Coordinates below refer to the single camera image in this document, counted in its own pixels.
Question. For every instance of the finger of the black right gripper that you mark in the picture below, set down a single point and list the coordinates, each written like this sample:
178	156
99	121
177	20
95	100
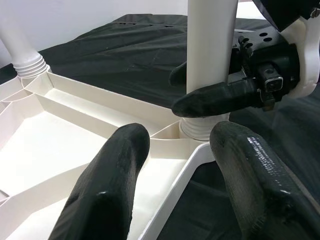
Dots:
178	75

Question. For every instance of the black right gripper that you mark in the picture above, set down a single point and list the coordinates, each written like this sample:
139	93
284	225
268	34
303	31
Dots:
275	60

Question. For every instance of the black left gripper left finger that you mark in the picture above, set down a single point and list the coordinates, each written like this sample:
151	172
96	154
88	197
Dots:
107	187

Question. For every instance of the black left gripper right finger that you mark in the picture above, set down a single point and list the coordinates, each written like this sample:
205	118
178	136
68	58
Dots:
262	190

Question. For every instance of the white plastic table leg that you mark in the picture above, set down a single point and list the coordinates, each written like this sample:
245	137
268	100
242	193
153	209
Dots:
210	37
17	45

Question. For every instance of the white plastic children table top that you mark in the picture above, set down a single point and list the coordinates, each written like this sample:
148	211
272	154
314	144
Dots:
37	140

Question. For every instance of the black fabric table cover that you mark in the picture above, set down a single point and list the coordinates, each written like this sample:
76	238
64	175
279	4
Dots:
125	45

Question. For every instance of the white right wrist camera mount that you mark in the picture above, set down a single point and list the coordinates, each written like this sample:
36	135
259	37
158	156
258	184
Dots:
307	62

